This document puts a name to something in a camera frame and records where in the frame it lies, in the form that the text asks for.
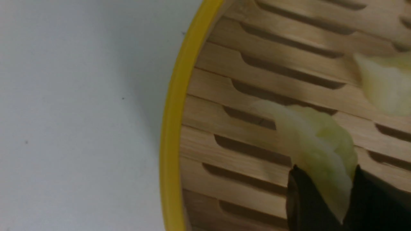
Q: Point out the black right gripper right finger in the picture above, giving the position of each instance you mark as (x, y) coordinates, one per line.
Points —
(376, 205)

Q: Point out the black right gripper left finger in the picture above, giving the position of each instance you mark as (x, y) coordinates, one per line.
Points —
(305, 208)

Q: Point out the greenish dumpling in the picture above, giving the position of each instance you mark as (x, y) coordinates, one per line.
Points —
(319, 146)

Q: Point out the bamboo steamer tray yellow rim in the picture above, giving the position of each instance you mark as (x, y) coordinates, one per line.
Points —
(222, 165)

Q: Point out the white dumpling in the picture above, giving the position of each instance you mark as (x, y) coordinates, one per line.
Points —
(386, 82)

